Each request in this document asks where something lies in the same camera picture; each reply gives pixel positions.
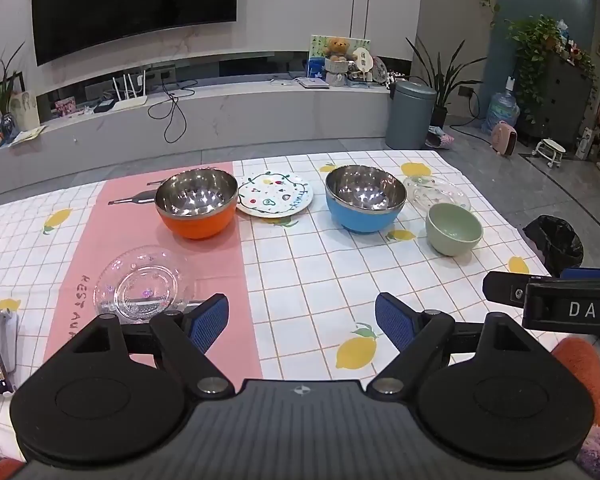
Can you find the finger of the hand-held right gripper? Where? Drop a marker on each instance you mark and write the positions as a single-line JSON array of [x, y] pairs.
[[587, 274], [505, 289]]

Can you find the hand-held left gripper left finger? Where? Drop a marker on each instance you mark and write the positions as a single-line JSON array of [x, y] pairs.
[[211, 321]]

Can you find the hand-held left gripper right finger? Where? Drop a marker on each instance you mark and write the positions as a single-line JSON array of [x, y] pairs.
[[391, 321]]

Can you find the green ceramic bowl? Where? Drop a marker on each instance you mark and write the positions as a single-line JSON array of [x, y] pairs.
[[452, 232]]

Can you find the clear glass plate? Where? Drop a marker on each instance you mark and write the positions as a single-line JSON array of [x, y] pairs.
[[140, 285], [437, 192]]

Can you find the orange steel bowl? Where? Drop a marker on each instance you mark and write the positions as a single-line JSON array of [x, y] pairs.
[[195, 220]]

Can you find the blue steel bowl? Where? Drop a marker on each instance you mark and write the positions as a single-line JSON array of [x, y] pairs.
[[362, 217]]

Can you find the white printed plate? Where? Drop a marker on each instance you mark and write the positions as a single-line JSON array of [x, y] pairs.
[[275, 195]]

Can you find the black bin bag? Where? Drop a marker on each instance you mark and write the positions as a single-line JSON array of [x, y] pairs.
[[555, 242]]

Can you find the lemon print tablecloth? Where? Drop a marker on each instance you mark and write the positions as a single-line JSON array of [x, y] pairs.
[[305, 270]]

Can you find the small white wheeled stool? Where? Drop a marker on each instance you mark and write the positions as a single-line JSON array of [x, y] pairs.
[[550, 147]]

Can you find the pink space heater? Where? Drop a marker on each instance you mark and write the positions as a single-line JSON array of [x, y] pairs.
[[502, 139]]

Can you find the pink slippers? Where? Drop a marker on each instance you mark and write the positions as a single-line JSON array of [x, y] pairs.
[[442, 139]]

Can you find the black cabinet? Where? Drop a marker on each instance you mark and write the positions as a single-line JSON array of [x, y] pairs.
[[565, 100]]

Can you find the blue water bottle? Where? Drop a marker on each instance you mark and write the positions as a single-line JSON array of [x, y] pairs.
[[502, 112]]

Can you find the tall potted floor plant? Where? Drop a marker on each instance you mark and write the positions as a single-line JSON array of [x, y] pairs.
[[437, 115]]

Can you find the grey trash can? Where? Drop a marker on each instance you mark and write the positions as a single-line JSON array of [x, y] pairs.
[[410, 115]]

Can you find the white marble tv console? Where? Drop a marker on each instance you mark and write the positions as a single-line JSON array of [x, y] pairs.
[[255, 115]]

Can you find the white wifi router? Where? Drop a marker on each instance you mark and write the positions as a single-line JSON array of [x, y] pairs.
[[130, 102]]

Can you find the small black box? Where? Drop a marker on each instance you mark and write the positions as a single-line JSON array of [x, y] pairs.
[[104, 106]]

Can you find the green trailing vine plant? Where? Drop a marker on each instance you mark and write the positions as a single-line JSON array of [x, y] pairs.
[[532, 40]]

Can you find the white laptop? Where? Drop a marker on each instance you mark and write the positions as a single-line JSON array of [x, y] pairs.
[[311, 83]]

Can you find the patterned decorative plate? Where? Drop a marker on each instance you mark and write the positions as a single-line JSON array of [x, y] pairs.
[[380, 70]]

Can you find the grey woven basket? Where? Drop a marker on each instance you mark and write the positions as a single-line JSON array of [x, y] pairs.
[[336, 72]]

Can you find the pink photo card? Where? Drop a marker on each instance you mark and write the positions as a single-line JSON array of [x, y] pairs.
[[65, 107]]

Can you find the beige papers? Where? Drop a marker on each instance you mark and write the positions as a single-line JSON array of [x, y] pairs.
[[27, 136]]

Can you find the white round hand fan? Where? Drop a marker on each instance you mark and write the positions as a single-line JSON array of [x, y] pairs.
[[364, 57]]

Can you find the green painted picture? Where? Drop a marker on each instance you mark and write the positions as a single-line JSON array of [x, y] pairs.
[[315, 60]]

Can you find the brown teddy bear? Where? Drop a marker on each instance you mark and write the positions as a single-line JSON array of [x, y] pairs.
[[337, 46]]

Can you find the blue glass vase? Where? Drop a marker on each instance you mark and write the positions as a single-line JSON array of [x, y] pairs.
[[8, 125]]

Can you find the slender green leaf plant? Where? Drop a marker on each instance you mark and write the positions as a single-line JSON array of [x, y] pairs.
[[2, 87]]

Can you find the black wall television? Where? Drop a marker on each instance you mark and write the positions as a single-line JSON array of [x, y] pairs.
[[130, 0]]

